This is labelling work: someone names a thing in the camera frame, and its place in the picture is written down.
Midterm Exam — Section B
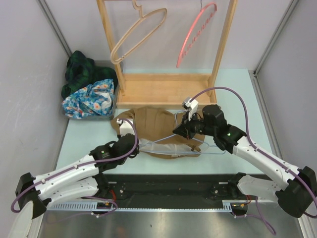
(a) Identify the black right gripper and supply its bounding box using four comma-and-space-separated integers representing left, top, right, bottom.
173, 110, 216, 140

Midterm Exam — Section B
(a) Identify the tan brown skirt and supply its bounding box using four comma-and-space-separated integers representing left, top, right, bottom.
110, 106, 206, 161

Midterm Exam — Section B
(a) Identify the light blue wire hanger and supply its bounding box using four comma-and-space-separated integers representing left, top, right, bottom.
138, 111, 226, 156

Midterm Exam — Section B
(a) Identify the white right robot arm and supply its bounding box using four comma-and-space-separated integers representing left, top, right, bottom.
173, 101, 317, 218

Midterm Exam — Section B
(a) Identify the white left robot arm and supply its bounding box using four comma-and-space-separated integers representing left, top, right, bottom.
11, 134, 139, 218

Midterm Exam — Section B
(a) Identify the pink plastic hanger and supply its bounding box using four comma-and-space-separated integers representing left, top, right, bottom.
176, 2, 217, 68

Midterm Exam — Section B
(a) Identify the beige wooden hanger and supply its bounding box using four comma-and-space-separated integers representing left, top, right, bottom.
110, 0, 167, 65

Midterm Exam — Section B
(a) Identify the wooden clothes rack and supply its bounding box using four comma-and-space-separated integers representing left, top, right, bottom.
97, 0, 237, 109

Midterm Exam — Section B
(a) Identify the blue floral garment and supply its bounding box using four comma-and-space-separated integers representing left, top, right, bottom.
62, 79, 114, 119

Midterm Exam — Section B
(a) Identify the grey plastic bin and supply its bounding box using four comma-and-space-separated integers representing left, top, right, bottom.
61, 59, 119, 120

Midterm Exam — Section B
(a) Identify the green plaid garment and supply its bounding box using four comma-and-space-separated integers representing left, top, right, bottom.
61, 51, 118, 99

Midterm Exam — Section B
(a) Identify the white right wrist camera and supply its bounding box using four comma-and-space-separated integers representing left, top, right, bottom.
182, 97, 199, 121

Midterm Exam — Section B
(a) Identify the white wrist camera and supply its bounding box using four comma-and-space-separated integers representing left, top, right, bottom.
182, 97, 199, 121
116, 119, 135, 136

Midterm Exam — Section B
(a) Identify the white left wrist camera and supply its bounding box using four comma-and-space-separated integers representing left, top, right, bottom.
116, 119, 135, 136

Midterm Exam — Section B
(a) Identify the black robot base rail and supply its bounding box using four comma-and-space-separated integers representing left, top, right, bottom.
98, 175, 248, 211

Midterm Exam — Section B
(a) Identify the light blue cable duct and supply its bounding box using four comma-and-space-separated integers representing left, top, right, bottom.
46, 200, 235, 213

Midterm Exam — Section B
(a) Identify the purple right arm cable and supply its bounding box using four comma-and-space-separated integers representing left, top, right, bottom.
189, 86, 317, 235

